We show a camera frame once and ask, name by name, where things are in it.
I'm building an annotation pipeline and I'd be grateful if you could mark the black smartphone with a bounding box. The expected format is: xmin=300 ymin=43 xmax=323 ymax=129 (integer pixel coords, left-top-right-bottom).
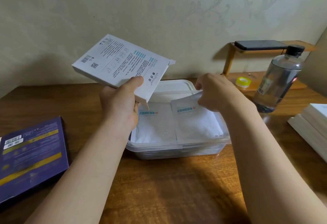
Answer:
xmin=234 ymin=40 xmax=289 ymax=51

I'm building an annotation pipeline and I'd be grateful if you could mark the person's left forearm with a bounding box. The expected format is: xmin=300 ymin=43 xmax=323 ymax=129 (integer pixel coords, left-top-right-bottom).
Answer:
xmin=24 ymin=121 xmax=138 ymax=224

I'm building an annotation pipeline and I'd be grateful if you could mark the person's right hand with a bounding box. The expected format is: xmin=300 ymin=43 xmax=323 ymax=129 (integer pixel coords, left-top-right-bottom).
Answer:
xmin=195 ymin=73 xmax=256 ymax=113

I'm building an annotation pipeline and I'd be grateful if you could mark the yellow tape roll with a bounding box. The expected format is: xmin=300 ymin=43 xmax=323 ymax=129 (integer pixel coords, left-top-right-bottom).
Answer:
xmin=235 ymin=76 xmax=252 ymax=88

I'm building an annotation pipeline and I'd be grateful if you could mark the clear plastic container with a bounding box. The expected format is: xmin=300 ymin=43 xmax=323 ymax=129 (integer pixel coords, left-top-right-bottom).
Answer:
xmin=125 ymin=79 xmax=232 ymax=161

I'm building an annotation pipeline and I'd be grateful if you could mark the white box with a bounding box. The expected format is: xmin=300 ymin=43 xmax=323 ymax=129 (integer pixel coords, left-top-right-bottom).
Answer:
xmin=71 ymin=34 xmax=176 ymax=111

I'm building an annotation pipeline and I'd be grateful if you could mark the white container lid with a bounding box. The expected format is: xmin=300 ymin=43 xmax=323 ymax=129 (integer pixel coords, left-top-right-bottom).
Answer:
xmin=147 ymin=79 xmax=199 ymax=104

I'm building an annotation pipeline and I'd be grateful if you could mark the person's left hand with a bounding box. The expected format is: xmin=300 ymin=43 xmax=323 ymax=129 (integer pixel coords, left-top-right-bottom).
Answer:
xmin=99 ymin=75 xmax=145 ymax=132

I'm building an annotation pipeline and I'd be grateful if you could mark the small wooden desk shelf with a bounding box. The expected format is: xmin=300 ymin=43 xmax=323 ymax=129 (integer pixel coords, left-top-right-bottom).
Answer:
xmin=222 ymin=40 xmax=316 ymax=93

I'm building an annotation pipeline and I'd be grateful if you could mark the person's right forearm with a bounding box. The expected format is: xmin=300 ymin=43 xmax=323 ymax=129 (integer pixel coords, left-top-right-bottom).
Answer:
xmin=222 ymin=98 xmax=327 ymax=224

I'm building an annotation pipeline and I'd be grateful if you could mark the purple box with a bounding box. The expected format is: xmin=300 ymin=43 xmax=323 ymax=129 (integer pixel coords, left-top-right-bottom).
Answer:
xmin=0 ymin=116 xmax=70 ymax=205

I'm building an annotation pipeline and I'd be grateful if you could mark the clear bottle with black cap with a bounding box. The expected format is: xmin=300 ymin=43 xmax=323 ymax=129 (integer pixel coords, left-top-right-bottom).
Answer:
xmin=251 ymin=44 xmax=306 ymax=114

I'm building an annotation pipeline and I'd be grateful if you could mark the stack of white boxes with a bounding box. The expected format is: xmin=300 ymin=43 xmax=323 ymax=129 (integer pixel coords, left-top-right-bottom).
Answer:
xmin=301 ymin=103 xmax=327 ymax=127
xmin=287 ymin=114 xmax=327 ymax=163

